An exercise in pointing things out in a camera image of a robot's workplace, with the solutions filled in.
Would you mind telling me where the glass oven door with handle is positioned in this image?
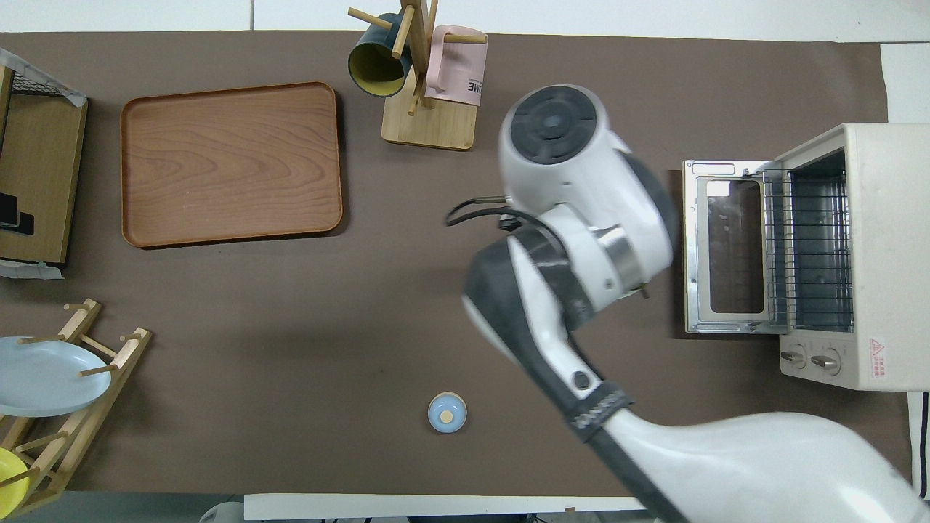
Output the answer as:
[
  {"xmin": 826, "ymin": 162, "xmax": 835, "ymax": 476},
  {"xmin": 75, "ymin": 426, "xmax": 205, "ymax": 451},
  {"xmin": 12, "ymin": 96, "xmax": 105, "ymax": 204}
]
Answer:
[{"xmin": 682, "ymin": 160, "xmax": 784, "ymax": 336}]

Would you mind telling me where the white toaster oven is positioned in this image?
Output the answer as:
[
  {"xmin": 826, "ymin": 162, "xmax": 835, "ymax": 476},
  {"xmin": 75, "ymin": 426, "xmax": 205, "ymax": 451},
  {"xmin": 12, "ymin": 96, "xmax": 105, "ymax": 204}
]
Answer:
[{"xmin": 756, "ymin": 122, "xmax": 930, "ymax": 393}]

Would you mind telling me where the white checked cloth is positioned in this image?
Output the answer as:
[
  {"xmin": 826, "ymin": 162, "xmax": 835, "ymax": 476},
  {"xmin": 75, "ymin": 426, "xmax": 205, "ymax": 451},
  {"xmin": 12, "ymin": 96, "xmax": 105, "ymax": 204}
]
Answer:
[
  {"xmin": 0, "ymin": 48, "xmax": 89, "ymax": 108},
  {"xmin": 0, "ymin": 259, "xmax": 65, "ymax": 281}
]

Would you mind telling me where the light blue plate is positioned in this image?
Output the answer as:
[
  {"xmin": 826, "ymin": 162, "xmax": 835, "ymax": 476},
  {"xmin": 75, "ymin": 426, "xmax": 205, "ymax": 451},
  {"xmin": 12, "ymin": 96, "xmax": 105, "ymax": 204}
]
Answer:
[{"xmin": 0, "ymin": 336, "xmax": 113, "ymax": 418}]

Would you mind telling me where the wooden plate rack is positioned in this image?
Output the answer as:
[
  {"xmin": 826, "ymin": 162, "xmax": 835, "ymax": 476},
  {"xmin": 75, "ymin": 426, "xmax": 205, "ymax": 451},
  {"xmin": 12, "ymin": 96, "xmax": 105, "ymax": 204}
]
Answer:
[{"xmin": 0, "ymin": 298, "xmax": 153, "ymax": 521}]

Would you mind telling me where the brown wooden tray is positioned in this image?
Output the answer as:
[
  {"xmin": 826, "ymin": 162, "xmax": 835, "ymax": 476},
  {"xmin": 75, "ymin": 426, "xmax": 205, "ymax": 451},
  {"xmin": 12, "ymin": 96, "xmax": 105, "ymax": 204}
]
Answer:
[{"xmin": 120, "ymin": 81, "xmax": 344, "ymax": 249}]

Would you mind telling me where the yellow plate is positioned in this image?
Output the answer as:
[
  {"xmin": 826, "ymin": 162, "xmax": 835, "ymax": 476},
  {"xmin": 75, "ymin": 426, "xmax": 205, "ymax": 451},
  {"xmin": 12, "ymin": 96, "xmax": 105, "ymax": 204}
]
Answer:
[{"xmin": 0, "ymin": 447, "xmax": 31, "ymax": 515}]

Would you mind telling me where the brown table mat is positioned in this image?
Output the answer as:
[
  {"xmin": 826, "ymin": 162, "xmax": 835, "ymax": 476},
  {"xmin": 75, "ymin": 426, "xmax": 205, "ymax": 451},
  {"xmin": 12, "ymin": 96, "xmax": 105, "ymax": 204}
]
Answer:
[{"xmin": 0, "ymin": 31, "xmax": 913, "ymax": 496}]

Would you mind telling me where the blue mug yellow inside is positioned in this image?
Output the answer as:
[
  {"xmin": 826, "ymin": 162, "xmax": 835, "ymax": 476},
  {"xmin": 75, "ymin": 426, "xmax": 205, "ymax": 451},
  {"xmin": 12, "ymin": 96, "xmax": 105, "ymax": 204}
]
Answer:
[{"xmin": 347, "ymin": 15, "xmax": 415, "ymax": 99}]

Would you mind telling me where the wooden mug tree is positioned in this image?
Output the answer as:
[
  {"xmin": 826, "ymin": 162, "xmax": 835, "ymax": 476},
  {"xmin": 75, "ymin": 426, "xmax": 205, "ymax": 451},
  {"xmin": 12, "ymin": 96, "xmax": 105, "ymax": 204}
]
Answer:
[{"xmin": 347, "ymin": 0, "xmax": 489, "ymax": 152}]

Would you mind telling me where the pink mug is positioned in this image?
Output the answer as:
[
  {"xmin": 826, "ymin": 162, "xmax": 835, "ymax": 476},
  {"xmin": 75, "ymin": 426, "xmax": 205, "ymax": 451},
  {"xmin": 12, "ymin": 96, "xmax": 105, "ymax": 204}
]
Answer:
[{"xmin": 425, "ymin": 25, "xmax": 489, "ymax": 108}]

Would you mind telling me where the blue wooden call bell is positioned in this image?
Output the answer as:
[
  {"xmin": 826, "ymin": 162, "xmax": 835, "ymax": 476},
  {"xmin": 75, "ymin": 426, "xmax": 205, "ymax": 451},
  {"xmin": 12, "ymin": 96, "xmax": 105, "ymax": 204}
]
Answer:
[{"xmin": 427, "ymin": 392, "xmax": 468, "ymax": 434}]

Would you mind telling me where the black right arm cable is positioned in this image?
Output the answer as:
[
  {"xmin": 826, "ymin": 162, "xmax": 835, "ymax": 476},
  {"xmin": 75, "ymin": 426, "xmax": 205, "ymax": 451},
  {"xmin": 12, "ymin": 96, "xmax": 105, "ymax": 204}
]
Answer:
[{"xmin": 445, "ymin": 195, "xmax": 525, "ymax": 230}]

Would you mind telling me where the metal oven wire rack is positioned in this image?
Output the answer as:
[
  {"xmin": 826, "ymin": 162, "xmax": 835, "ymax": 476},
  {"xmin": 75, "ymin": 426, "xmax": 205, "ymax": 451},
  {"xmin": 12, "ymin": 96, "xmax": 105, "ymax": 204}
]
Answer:
[{"xmin": 761, "ymin": 170, "xmax": 855, "ymax": 332}]

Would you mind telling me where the black oven power cord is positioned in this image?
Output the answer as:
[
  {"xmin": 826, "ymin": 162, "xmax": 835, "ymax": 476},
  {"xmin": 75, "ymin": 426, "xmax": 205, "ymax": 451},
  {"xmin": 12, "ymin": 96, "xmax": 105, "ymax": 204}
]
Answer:
[{"xmin": 920, "ymin": 392, "xmax": 930, "ymax": 498}]

